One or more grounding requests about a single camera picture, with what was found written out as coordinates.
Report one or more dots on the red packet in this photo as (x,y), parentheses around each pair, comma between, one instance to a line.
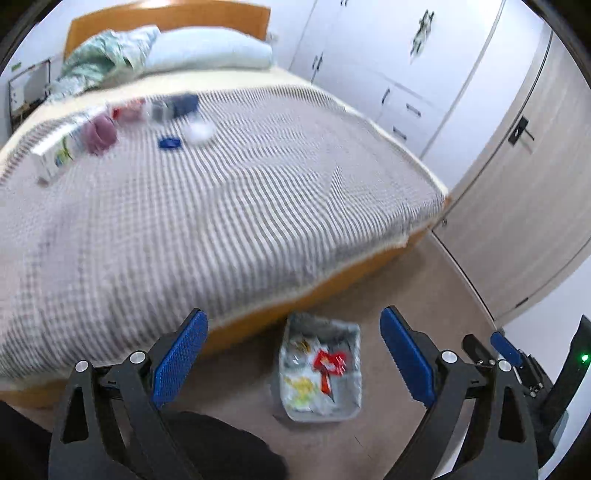
(127,110)

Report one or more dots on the light blue pillow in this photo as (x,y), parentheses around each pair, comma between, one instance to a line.
(207,50)

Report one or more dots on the yellow snack wrapper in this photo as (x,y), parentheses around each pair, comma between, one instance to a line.
(300,385)

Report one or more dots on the green patterned quilt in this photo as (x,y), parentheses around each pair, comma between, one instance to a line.
(101,55)

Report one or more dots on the light wooden door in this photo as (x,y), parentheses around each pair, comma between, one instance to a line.
(508,207)

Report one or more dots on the clear plastic wrapper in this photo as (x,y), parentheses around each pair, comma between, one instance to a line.
(159,110)

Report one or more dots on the red foil wrapper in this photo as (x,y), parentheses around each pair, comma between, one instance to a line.
(325,362)

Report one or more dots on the grey lined waste bin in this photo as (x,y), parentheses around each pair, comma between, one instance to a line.
(318,415)

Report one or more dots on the dark framed bedside stand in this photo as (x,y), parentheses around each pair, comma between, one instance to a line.
(27,87)

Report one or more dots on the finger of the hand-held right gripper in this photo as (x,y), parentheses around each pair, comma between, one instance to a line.
(475,348)
(505,348)

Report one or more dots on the white crumpled plastic bag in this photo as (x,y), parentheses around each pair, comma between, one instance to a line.
(198,131)

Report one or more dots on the white wall socket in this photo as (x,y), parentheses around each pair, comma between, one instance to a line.
(273,37)

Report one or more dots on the green printed white carton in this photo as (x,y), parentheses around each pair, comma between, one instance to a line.
(60,150)

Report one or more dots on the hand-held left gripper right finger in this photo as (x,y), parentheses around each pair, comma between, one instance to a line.
(408,360)

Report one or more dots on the wooden bed frame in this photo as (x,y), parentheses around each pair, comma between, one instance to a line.
(175,18)

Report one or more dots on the blue plastic lid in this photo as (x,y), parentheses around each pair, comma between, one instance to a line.
(168,142)

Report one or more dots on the wardrobe door ornament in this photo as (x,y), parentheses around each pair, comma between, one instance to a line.
(422,30)

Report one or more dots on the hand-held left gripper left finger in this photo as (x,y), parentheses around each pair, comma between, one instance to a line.
(180,355)

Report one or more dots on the white wardrobe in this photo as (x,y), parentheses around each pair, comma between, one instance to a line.
(369,46)

